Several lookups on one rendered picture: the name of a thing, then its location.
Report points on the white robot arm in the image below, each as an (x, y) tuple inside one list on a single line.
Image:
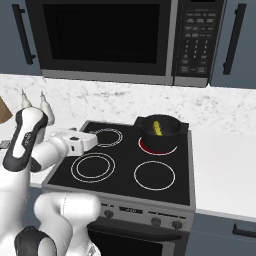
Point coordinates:
[(23, 143)]

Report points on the black microwave door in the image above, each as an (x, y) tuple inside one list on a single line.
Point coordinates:
[(100, 33)]

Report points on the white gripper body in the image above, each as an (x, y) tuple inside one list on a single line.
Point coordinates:
[(88, 141)]

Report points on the yellow lemon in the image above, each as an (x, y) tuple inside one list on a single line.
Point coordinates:
[(157, 128)]

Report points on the black oven door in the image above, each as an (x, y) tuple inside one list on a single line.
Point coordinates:
[(133, 246)]

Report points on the black hob with steel oven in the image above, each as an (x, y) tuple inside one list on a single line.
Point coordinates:
[(130, 173)]

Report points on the blue-grey drawer front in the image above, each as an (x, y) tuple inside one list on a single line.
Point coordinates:
[(216, 238)]

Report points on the black and steel microwave oven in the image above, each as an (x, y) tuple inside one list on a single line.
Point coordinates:
[(110, 71)]

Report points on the brown wooden board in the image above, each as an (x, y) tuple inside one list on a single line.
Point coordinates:
[(4, 111)]

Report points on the black cooking pot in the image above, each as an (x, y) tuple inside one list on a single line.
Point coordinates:
[(160, 141)]

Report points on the small grey object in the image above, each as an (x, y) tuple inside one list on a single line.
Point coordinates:
[(4, 144)]

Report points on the dark oven knob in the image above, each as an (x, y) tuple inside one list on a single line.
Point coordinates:
[(155, 221), (177, 225), (108, 214)]

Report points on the blue-grey cupboard door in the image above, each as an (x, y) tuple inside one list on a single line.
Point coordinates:
[(245, 50), (8, 40)]

